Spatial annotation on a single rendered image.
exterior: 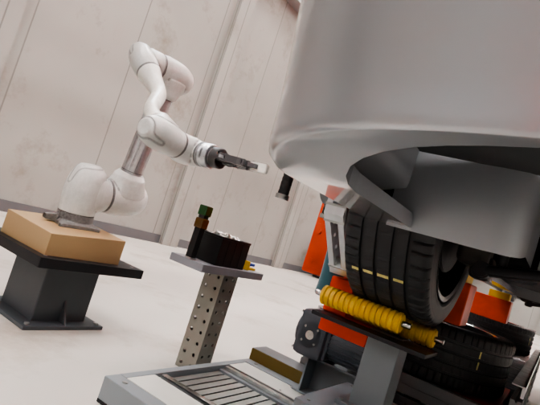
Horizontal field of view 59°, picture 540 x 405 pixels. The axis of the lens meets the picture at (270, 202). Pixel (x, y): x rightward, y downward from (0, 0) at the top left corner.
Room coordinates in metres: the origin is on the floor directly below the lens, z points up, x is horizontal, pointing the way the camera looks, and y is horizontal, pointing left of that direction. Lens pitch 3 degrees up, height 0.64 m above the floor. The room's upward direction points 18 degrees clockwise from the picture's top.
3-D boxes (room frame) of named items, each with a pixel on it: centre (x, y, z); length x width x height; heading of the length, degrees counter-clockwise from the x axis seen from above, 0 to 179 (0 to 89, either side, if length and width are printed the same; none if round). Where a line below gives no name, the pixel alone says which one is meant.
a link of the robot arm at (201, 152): (1.70, 0.26, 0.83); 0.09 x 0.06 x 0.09; 147
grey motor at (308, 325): (1.81, -0.46, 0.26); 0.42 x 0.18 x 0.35; 57
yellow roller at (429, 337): (1.43, -0.46, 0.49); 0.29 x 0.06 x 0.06; 57
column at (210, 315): (2.01, 0.10, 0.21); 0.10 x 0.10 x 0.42; 57
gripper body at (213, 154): (1.66, 0.20, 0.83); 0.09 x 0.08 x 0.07; 57
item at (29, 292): (2.09, 0.79, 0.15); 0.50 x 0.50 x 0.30; 55
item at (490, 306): (3.56, -1.66, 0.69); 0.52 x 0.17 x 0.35; 57
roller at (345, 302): (1.37, -0.34, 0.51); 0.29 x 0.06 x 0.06; 57
